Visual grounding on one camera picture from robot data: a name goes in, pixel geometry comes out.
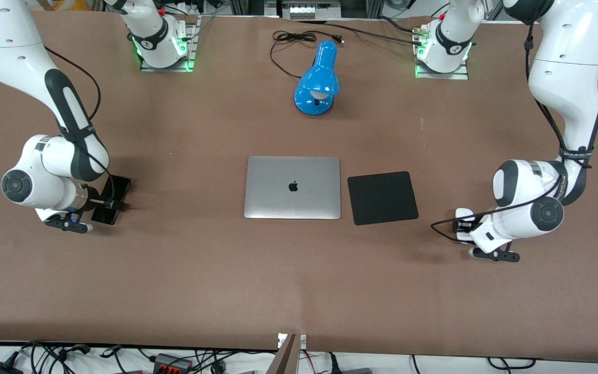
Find silver laptop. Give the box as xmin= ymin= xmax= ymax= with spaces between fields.
xmin=243 ymin=156 xmax=342 ymax=220

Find black cable to base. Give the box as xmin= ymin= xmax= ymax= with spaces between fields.
xmin=299 ymin=18 xmax=425 ymax=46

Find grey power strip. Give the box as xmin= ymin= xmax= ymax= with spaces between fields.
xmin=289 ymin=0 xmax=339 ymax=20

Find black mouse pad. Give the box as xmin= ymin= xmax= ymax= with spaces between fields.
xmin=347 ymin=171 xmax=419 ymax=226

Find black lamp cable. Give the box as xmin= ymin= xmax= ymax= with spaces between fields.
xmin=270 ymin=30 xmax=345 ymax=79

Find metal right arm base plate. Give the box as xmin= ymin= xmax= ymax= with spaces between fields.
xmin=140 ymin=16 xmax=198 ymax=73

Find black power strip red switches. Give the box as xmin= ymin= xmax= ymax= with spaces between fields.
xmin=153 ymin=353 xmax=194 ymax=374

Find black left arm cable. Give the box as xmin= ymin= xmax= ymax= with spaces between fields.
xmin=430 ymin=21 xmax=593 ymax=244

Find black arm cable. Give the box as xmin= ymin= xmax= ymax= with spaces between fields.
xmin=45 ymin=46 xmax=116 ymax=206
xmin=430 ymin=21 xmax=593 ymax=244

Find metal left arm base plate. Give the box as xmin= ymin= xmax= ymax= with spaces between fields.
xmin=414 ymin=23 xmax=470 ymax=80

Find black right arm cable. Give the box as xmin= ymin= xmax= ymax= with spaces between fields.
xmin=45 ymin=46 xmax=116 ymax=206

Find blue desk lamp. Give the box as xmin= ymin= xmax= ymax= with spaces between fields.
xmin=293 ymin=40 xmax=341 ymax=117

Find brown wooden post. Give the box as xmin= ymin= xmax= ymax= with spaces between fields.
xmin=267 ymin=333 xmax=300 ymax=374

